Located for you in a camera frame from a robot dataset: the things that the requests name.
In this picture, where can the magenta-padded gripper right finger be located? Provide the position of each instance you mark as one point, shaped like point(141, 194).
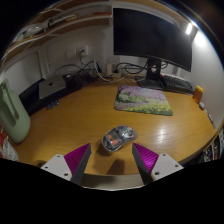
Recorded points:
point(148, 161)

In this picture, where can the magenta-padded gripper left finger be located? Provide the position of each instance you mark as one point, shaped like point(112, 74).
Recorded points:
point(76, 161)

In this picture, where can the floral landscape print mouse pad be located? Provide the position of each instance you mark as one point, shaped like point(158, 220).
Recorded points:
point(143, 100)

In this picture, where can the colourful book row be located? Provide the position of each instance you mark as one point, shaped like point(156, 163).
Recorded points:
point(213, 148)

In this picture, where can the red and white bag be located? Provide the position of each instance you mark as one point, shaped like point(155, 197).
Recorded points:
point(7, 148)

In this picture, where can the small white case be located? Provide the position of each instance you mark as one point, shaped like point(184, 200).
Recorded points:
point(201, 105)

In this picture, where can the orange container with yellow lid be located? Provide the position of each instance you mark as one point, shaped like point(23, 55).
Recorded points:
point(198, 94)

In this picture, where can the black mechanical keyboard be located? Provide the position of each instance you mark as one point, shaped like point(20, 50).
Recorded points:
point(178, 83)

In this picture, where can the white power strip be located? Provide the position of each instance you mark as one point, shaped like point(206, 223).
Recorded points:
point(113, 71)

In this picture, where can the black computer monitor with stand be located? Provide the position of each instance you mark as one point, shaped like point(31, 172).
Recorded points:
point(150, 36)

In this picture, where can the bright lamp light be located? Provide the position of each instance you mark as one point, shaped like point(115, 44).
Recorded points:
point(189, 28)

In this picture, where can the white wall socket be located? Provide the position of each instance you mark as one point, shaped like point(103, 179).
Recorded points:
point(77, 51)

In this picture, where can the wooden wall shelf unit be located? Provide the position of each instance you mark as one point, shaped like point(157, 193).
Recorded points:
point(66, 20)

